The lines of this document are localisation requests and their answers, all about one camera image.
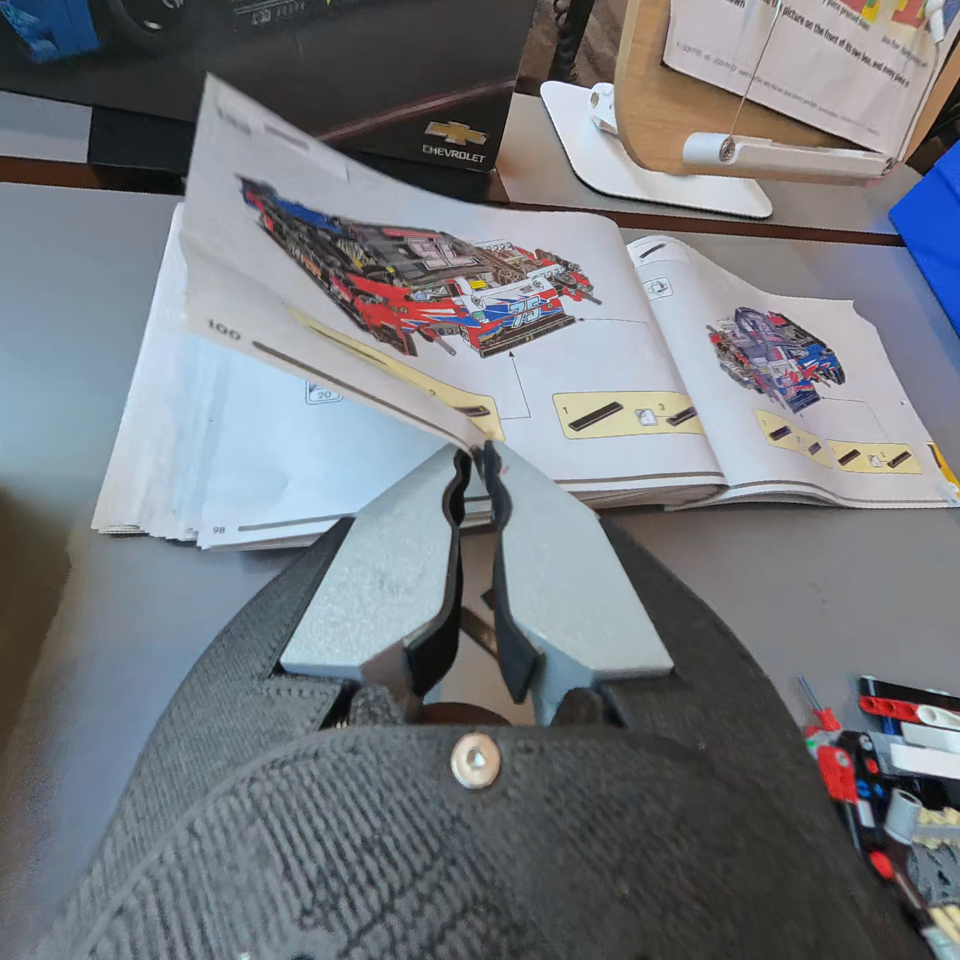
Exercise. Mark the wooden document stand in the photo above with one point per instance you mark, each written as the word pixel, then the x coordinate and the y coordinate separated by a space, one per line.
pixel 645 112

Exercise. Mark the toy brick race car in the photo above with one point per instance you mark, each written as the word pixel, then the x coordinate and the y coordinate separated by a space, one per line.
pixel 900 757

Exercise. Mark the toy car instruction booklet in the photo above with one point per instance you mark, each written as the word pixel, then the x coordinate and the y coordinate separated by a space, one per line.
pixel 615 337

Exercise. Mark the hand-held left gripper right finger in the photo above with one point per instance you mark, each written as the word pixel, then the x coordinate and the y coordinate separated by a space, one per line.
pixel 577 592

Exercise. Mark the blue storage bin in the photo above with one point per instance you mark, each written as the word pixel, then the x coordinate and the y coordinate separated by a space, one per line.
pixel 934 225

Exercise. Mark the grey desk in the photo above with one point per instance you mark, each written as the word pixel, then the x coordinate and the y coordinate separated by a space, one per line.
pixel 750 585

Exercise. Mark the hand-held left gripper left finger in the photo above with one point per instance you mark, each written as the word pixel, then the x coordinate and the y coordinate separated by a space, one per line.
pixel 375 585

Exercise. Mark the printed instruction sheet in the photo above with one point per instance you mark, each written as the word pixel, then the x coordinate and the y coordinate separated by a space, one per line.
pixel 825 67

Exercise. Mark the black toy car box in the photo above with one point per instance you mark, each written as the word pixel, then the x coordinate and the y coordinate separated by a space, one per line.
pixel 337 75

